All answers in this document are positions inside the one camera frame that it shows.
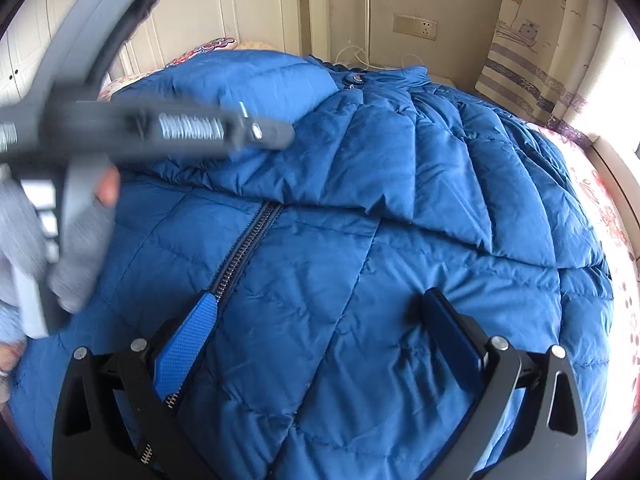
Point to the blue down jacket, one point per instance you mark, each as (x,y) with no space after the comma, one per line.
(350,210)

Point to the printed beige curtain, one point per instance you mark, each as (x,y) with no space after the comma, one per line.
(535,45)

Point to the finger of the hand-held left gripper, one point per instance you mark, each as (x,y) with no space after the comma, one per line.
(270,132)

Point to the white wardrobe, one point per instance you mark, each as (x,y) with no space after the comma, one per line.
(35,35)

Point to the person's left hand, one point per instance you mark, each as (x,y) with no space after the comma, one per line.
(82,250)

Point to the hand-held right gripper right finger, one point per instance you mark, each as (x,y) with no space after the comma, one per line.
(450,330)

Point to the white bed headboard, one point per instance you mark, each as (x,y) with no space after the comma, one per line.
(200,15)

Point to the floral bedsheet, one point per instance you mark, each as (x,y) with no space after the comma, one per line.
(615,240)

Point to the wall socket panel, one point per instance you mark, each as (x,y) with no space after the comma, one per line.
(415,26)

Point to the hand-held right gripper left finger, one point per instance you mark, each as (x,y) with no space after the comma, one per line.
(185,340)

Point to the floral pillow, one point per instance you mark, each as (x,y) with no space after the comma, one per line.
(205,47)

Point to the metal pole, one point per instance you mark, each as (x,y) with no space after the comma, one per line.
(368,10)

